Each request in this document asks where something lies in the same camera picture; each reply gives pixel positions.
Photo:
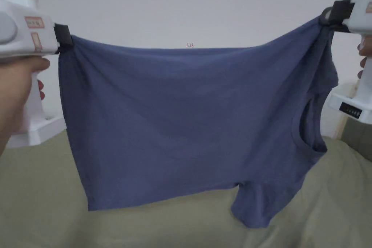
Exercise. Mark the person's right hand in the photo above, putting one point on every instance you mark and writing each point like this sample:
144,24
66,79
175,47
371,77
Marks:
362,49

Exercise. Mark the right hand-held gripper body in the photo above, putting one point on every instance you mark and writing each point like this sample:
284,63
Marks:
361,12

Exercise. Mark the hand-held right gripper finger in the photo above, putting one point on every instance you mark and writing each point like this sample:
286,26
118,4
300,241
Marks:
327,17

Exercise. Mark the dark blue shirt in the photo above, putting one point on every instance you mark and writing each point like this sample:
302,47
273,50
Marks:
186,120

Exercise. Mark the person's left hand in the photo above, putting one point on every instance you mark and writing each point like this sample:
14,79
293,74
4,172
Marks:
14,91

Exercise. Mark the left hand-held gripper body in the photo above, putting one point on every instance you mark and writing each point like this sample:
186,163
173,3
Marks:
20,36

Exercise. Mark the bed with pale green sheet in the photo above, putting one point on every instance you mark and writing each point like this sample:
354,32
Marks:
43,201

